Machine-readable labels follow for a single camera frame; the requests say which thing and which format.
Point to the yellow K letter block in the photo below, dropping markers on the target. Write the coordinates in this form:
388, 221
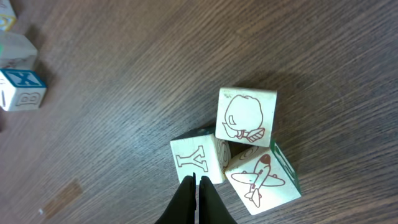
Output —
21, 90

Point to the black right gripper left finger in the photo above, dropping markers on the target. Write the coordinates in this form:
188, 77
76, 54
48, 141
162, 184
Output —
181, 208

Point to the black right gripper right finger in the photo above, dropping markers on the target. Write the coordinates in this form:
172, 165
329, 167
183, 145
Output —
211, 208

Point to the green F letter block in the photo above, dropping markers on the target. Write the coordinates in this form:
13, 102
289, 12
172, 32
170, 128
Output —
17, 52

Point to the red A letter block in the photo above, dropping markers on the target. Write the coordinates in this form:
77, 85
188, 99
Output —
246, 115

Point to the yellow plain top block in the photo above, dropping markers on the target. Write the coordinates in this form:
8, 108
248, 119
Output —
8, 16

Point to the red U letter block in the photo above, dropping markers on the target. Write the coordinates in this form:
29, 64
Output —
201, 153

